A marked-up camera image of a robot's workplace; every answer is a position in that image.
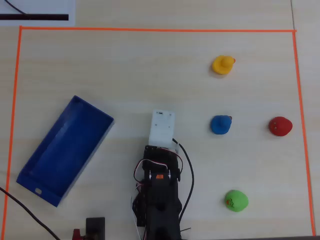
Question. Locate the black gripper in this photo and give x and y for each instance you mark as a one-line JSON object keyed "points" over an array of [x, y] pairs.
{"points": [[153, 153]]}

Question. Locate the yellow rubber duck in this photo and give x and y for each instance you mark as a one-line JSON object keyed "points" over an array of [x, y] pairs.
{"points": [[221, 65]]}

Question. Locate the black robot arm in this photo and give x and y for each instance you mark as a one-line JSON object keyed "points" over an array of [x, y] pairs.
{"points": [[162, 205]]}

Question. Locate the blue rubber duck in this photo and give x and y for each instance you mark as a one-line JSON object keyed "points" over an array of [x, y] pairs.
{"points": [[220, 125]]}

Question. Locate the blue plastic box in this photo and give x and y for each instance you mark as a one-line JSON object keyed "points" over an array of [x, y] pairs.
{"points": [[67, 150]]}

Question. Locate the green rubber duck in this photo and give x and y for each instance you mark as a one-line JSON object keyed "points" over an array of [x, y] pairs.
{"points": [[237, 201]]}

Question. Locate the red rubber duck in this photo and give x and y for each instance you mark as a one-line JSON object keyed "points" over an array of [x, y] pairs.
{"points": [[281, 126]]}

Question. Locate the black table clamp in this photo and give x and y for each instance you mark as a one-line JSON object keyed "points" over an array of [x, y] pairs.
{"points": [[95, 226]]}

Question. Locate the orange tape strip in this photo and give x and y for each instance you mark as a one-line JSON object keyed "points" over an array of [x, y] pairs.
{"points": [[303, 125], [12, 125], [150, 29]]}

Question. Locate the white paper with black bar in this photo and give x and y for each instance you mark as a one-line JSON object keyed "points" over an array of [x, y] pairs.
{"points": [[37, 8]]}

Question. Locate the white camera housing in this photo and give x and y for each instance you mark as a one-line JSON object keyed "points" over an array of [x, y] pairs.
{"points": [[161, 127]]}

